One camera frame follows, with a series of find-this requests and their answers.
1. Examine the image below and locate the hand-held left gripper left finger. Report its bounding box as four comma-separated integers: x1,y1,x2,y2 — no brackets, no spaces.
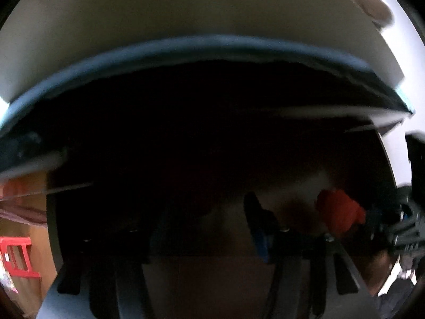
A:
35,213,173,319

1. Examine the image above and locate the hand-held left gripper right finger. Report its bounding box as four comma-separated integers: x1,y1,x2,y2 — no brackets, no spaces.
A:
243,191,379,319

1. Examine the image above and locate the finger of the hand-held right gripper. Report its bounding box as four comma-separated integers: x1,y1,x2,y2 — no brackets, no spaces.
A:
363,206,401,240

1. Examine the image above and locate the small red cloth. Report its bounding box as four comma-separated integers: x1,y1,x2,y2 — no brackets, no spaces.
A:
315,189,366,238

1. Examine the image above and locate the person's black jacket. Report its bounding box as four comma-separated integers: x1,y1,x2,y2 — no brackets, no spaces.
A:
379,279,415,319

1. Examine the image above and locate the maroon hanging cloth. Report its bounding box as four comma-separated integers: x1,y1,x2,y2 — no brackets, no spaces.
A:
0,204,47,225

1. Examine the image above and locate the red plastic stool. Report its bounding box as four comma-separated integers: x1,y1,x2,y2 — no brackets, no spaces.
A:
0,237,40,280

